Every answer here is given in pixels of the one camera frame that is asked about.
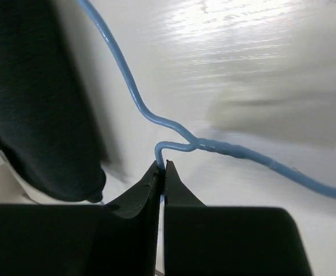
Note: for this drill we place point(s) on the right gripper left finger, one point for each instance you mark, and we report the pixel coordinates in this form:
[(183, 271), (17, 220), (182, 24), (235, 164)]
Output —
[(118, 238)]

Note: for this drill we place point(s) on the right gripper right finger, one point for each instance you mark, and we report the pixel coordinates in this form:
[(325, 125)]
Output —
[(227, 240)]

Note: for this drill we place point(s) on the black trousers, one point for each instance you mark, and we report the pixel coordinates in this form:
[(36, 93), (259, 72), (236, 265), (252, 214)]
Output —
[(46, 130)]

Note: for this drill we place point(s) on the light blue wire hanger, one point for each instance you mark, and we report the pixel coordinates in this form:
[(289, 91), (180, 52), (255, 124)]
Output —
[(194, 143)]

